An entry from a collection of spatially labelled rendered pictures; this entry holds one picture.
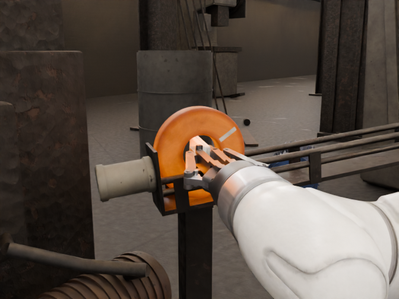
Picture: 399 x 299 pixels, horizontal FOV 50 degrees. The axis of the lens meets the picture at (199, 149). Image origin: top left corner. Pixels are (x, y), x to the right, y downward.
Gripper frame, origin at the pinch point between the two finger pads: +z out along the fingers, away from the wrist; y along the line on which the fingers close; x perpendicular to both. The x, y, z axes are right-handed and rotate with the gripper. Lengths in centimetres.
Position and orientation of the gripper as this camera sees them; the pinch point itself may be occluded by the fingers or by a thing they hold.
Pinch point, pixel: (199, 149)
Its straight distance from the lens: 71.9
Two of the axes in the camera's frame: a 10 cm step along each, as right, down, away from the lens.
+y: 9.5, -0.7, 3.0
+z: -3.0, -2.9, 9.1
